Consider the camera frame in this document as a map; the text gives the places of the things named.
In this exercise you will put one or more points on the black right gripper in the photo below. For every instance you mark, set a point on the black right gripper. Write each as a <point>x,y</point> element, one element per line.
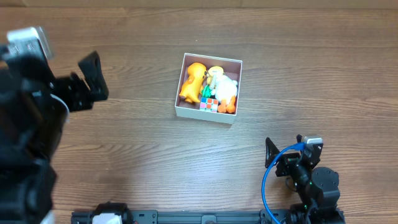
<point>288,162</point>

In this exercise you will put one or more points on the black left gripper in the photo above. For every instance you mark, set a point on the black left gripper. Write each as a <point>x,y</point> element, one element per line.
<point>76,92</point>

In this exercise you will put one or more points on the white cardboard box maroon inside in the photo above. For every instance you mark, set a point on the white cardboard box maroon inside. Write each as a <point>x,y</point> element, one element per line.
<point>232,68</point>

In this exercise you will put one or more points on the orange dinosaur toy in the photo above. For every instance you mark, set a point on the orange dinosaur toy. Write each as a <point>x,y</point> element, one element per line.
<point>194,84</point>

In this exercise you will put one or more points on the white plush duck toy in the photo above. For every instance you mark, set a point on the white plush duck toy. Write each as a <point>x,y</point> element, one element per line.
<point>225,91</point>

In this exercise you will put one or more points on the multicoloured puzzle cube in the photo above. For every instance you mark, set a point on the multicoloured puzzle cube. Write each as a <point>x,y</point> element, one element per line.
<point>209,105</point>

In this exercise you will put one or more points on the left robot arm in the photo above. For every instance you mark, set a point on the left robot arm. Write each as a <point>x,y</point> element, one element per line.
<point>35,105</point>

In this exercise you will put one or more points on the green round lid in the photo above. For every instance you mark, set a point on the green round lid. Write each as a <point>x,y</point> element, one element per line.
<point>207,92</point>

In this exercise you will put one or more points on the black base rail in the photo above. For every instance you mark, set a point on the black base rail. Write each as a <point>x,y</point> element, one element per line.
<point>119,213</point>

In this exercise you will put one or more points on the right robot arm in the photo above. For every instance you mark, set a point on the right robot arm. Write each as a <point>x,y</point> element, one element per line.
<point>316,186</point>

